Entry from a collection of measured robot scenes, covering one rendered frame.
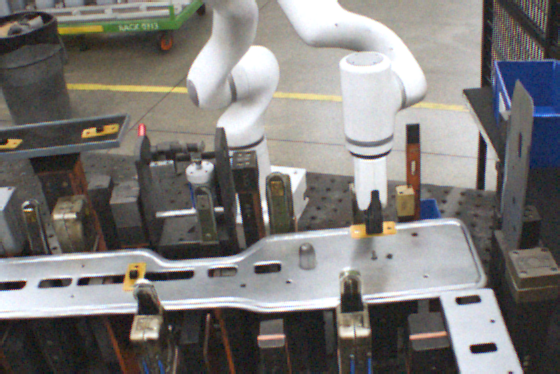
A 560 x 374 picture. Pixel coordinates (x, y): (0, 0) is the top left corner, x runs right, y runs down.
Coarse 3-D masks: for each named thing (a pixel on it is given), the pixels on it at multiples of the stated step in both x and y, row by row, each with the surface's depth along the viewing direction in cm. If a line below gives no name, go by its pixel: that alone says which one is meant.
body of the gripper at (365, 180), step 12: (360, 156) 116; (372, 156) 115; (384, 156) 116; (360, 168) 116; (372, 168) 115; (384, 168) 116; (360, 180) 117; (372, 180) 116; (384, 180) 117; (360, 192) 118; (384, 192) 118; (360, 204) 119; (384, 204) 119
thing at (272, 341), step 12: (264, 324) 121; (276, 324) 121; (264, 336) 118; (276, 336) 118; (264, 348) 116; (276, 348) 116; (264, 360) 118; (276, 360) 118; (288, 360) 121; (264, 372) 120; (276, 372) 120; (288, 372) 121
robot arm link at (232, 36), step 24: (216, 0) 135; (240, 0) 143; (216, 24) 149; (240, 24) 146; (216, 48) 155; (240, 48) 154; (192, 72) 165; (216, 72) 159; (192, 96) 166; (216, 96) 164
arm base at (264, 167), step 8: (264, 144) 181; (232, 152) 178; (256, 152) 179; (264, 152) 181; (264, 160) 182; (264, 168) 183; (264, 176) 184; (264, 184) 185; (264, 192) 187; (264, 200) 188; (264, 208) 185
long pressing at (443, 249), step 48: (288, 240) 139; (336, 240) 138; (384, 240) 136; (432, 240) 134; (48, 288) 133; (96, 288) 132; (192, 288) 130; (240, 288) 128; (288, 288) 127; (336, 288) 126; (384, 288) 124; (432, 288) 122; (480, 288) 122
